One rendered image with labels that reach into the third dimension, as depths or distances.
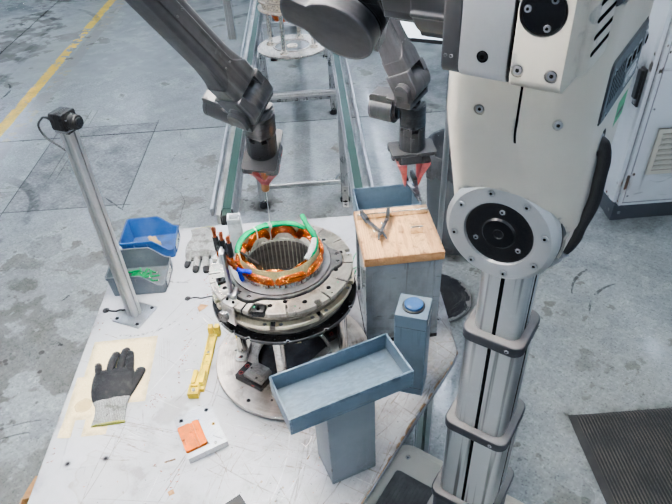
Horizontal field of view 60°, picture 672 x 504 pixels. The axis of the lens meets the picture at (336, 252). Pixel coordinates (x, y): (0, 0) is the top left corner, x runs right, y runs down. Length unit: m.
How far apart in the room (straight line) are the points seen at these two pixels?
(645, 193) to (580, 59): 3.01
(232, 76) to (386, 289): 0.70
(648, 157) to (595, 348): 1.10
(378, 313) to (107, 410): 0.69
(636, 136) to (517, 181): 2.56
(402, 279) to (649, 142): 2.13
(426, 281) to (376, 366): 0.34
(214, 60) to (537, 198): 0.49
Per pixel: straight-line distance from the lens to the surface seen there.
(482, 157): 0.75
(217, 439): 1.39
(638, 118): 3.25
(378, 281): 1.40
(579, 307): 2.92
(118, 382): 1.56
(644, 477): 2.40
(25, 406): 2.78
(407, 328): 1.28
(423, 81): 1.26
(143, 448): 1.45
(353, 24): 0.57
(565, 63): 0.49
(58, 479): 1.48
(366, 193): 1.61
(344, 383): 1.15
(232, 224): 1.31
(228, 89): 0.93
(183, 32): 0.88
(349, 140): 2.49
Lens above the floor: 1.92
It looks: 38 degrees down
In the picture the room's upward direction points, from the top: 3 degrees counter-clockwise
